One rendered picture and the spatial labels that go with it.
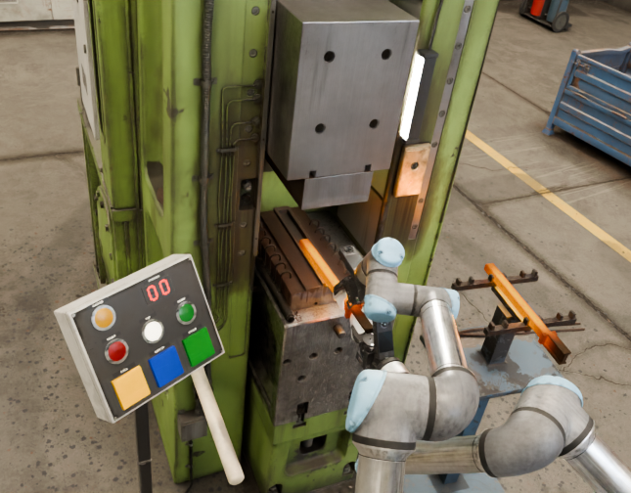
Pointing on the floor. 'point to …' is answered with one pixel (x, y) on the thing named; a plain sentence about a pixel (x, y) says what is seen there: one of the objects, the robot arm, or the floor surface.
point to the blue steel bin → (604, 102)
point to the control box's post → (143, 448)
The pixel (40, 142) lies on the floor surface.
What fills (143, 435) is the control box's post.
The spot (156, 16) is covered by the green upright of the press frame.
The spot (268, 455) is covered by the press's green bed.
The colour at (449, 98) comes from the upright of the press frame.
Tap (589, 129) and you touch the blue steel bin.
